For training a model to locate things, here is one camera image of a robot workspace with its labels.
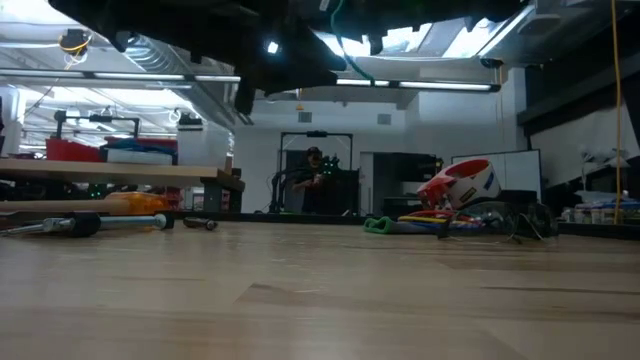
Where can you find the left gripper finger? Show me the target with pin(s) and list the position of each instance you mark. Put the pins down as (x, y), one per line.
(245, 95)
(300, 82)

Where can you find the long ceiling light bar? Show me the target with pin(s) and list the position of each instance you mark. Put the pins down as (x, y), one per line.
(440, 86)

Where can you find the person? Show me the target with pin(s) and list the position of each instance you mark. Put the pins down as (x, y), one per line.
(310, 175)

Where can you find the blue and white crate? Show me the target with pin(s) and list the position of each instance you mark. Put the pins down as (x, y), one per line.
(140, 156)

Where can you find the small black hex tool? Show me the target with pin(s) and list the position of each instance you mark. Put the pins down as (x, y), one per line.
(200, 223)

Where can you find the metal rolling cart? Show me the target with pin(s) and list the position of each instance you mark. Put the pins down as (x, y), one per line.
(125, 174)

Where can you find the orange-head wooden mallet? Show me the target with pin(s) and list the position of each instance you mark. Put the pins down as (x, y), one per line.
(135, 204)

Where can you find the grey pouch with green trim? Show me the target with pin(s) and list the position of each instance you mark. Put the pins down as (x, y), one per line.
(380, 226)

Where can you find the red tape dispenser with roll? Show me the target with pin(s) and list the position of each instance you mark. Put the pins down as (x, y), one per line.
(465, 187)

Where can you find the red plastic bin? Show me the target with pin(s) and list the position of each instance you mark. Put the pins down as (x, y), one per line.
(70, 151)

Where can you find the black-framed safety glasses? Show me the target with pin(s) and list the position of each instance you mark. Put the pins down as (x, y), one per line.
(441, 231)

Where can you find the silver ventilation duct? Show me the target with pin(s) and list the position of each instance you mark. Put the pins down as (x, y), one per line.
(200, 95)

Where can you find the black robot rig frame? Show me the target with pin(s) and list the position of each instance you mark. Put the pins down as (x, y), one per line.
(345, 192)

